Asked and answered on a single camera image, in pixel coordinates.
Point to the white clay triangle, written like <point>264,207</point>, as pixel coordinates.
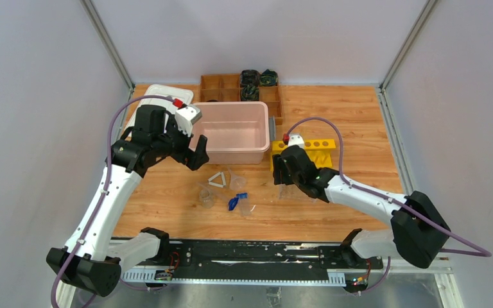
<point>218,180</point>

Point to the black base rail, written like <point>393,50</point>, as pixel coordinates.
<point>265,263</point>

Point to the blue test tube clamp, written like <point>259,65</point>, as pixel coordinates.
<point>234,201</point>

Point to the wooden compartment tray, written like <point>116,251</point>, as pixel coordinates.
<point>226,87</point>

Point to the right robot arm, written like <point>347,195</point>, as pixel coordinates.
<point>417,231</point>

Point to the clear plastic bag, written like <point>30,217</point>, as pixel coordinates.
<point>292,192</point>

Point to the clear plastic funnel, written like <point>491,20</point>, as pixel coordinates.
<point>236,182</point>

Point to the small glass beaker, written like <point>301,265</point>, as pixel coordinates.
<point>206,198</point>

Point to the white plastic bin lid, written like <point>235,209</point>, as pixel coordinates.
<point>185,96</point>

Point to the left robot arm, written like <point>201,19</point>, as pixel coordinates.
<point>87,261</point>

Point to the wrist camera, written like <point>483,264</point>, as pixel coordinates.
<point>293,139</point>
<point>186,118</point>

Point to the yellow test tube rack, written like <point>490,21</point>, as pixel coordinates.
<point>318,150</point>

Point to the blue capped tube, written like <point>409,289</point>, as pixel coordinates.
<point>248,210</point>

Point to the pink plastic storage bin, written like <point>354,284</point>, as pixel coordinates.
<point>237,132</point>

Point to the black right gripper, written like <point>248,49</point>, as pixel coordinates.
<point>278,164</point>

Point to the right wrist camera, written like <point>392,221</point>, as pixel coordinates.
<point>293,139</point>

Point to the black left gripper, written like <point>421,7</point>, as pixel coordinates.
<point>185,150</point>

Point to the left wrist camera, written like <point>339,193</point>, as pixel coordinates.
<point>186,118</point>

